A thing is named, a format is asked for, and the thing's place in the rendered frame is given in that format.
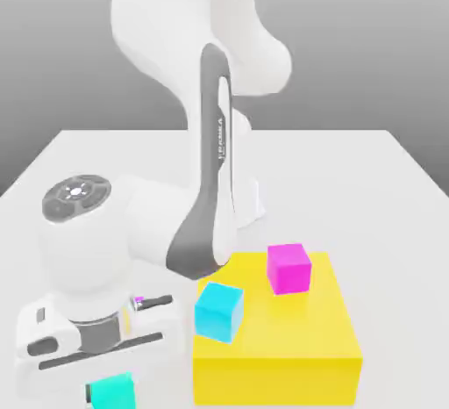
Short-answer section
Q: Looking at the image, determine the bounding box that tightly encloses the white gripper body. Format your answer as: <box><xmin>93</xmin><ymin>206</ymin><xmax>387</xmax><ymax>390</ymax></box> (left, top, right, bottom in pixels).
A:
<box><xmin>15</xmin><ymin>305</ymin><xmax>187</xmax><ymax>391</ymax></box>

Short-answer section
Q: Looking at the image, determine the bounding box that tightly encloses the small magenta cube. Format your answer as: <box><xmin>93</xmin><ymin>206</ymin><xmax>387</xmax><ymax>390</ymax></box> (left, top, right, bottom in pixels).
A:
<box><xmin>266</xmin><ymin>242</ymin><xmax>312</xmax><ymax>296</ymax></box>

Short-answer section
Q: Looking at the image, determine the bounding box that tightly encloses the small cyan cube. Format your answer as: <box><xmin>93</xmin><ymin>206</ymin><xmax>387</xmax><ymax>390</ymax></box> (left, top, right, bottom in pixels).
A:
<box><xmin>194</xmin><ymin>282</ymin><xmax>245</xmax><ymax>344</ymax></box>

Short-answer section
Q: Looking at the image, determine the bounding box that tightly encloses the small teal cube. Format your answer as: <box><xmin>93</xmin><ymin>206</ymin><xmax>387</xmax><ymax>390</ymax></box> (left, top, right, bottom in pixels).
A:
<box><xmin>85</xmin><ymin>371</ymin><xmax>137</xmax><ymax>409</ymax></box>

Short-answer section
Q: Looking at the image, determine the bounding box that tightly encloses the large yellow box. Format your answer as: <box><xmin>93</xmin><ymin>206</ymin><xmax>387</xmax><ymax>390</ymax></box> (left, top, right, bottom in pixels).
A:
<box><xmin>192</xmin><ymin>251</ymin><xmax>363</xmax><ymax>405</ymax></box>

